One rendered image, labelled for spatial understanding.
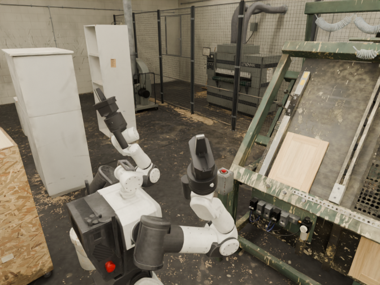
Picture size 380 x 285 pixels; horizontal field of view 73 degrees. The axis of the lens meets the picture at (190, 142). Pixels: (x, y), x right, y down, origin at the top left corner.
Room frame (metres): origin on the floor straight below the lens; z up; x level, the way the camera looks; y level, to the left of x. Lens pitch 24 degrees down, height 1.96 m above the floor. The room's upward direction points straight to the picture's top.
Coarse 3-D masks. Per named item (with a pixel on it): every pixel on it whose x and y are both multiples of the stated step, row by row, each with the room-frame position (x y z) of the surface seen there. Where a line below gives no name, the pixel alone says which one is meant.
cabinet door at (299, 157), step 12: (288, 132) 1.92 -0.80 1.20; (288, 144) 1.85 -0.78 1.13; (300, 144) 1.81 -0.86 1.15; (312, 144) 1.76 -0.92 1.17; (324, 144) 1.72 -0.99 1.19; (288, 156) 1.79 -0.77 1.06; (300, 156) 1.75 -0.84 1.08; (312, 156) 1.70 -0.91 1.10; (276, 168) 1.77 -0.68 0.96; (288, 168) 1.72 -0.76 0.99; (300, 168) 1.68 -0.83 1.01; (312, 168) 1.64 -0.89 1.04; (288, 180) 1.66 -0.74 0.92; (300, 180) 1.62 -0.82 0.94; (312, 180) 1.58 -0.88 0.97
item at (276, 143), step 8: (304, 72) 2.21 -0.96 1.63; (296, 88) 2.14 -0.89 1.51; (304, 88) 2.14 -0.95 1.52; (296, 104) 2.06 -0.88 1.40; (288, 120) 1.98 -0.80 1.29; (280, 128) 1.96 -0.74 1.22; (280, 136) 1.91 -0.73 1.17; (272, 144) 1.90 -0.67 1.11; (272, 152) 1.85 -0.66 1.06; (272, 160) 1.83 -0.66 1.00; (264, 168) 1.79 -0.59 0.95
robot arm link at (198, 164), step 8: (192, 144) 0.64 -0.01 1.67; (208, 144) 0.63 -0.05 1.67; (192, 152) 0.61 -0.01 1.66; (208, 152) 0.61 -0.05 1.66; (192, 160) 0.59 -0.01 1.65; (200, 160) 0.59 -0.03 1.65; (208, 160) 0.58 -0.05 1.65; (192, 168) 0.63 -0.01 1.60; (200, 168) 0.56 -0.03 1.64; (208, 168) 0.56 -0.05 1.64; (216, 168) 0.64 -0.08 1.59; (192, 176) 0.62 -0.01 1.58; (200, 176) 0.59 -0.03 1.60; (208, 176) 0.59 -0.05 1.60; (216, 176) 0.62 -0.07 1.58; (192, 184) 0.62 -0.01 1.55; (200, 184) 0.61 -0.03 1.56; (208, 184) 0.61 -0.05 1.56
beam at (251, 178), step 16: (240, 176) 1.83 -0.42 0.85; (256, 176) 1.77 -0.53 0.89; (272, 192) 1.62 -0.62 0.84; (288, 192) 1.57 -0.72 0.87; (304, 192) 1.52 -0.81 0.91; (304, 208) 1.45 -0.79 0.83; (320, 208) 1.40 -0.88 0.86; (336, 224) 1.33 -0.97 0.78; (352, 224) 1.26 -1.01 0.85; (368, 224) 1.23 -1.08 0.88
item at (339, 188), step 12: (372, 96) 1.75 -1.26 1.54; (372, 108) 1.73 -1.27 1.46; (372, 120) 1.65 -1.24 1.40; (360, 132) 1.63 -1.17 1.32; (360, 144) 1.56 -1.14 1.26; (348, 156) 1.54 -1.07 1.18; (348, 168) 1.52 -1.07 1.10; (336, 180) 1.47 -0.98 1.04; (348, 180) 1.47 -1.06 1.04; (336, 192) 1.41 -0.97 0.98; (336, 204) 1.41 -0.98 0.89
